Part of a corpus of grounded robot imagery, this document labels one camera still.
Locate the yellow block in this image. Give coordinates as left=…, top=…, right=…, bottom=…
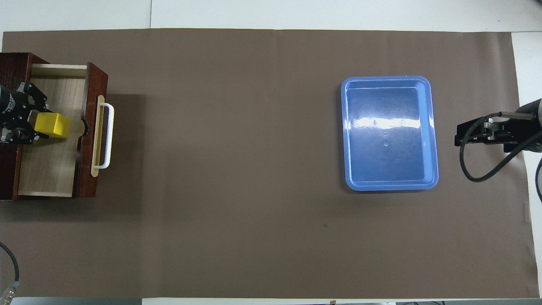
left=34, top=112, right=72, bottom=139

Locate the dark wooden cabinet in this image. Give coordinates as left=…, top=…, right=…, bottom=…
left=0, top=52, right=50, bottom=200

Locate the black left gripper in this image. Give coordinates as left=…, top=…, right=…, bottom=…
left=0, top=82, right=50, bottom=145

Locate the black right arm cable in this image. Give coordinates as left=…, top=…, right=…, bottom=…
left=460, top=111, right=542, bottom=203

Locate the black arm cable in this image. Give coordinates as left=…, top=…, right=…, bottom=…
left=0, top=242, right=20, bottom=305
left=460, top=111, right=542, bottom=203

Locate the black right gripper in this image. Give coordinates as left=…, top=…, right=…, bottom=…
left=455, top=116, right=528, bottom=153

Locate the brown table mat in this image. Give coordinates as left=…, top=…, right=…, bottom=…
left=0, top=28, right=539, bottom=299

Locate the wooden drawer with white handle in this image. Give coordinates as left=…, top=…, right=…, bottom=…
left=17, top=62, right=115, bottom=199

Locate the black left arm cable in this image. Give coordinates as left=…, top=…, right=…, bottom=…
left=0, top=242, right=20, bottom=305

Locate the blue plastic tray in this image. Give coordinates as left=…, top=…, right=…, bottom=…
left=341, top=76, right=439, bottom=191

